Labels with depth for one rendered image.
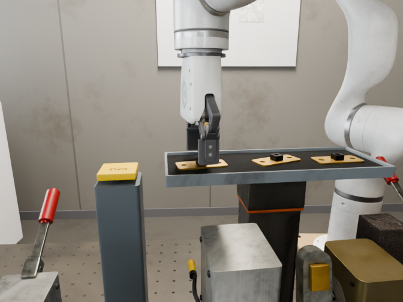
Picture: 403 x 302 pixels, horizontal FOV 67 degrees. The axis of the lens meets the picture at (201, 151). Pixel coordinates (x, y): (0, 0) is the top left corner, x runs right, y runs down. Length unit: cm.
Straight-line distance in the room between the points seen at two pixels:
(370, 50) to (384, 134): 19
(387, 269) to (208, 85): 33
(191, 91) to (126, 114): 228
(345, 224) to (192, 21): 66
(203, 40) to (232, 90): 223
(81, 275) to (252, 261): 79
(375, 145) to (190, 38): 53
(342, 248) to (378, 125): 41
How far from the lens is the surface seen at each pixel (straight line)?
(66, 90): 283
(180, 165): 51
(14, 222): 267
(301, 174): 50
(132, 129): 273
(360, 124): 84
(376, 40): 80
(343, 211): 90
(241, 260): 36
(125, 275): 57
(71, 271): 112
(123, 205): 51
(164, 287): 99
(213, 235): 40
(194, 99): 44
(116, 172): 50
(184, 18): 46
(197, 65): 44
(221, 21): 47
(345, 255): 46
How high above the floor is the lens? 131
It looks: 15 degrees down
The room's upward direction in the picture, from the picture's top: straight up
